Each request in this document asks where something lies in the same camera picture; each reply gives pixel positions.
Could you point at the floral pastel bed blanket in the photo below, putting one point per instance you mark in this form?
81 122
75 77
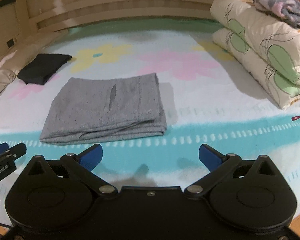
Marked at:
208 97

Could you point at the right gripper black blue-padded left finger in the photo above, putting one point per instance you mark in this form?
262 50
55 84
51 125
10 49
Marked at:
69 177

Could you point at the grey speckled pants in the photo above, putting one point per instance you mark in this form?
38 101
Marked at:
91 111

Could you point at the grey pink patterned blanket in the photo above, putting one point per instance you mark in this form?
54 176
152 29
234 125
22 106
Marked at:
286 10

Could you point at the folded cream floral quilt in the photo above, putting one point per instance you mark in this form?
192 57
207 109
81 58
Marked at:
268 48

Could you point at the beige satin pillow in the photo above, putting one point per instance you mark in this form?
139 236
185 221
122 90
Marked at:
23 53

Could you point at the red ribbon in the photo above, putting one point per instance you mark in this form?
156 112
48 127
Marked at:
295 118

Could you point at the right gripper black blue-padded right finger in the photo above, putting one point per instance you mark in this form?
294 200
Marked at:
232 177

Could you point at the black folded garment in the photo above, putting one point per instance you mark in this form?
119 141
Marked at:
42 68

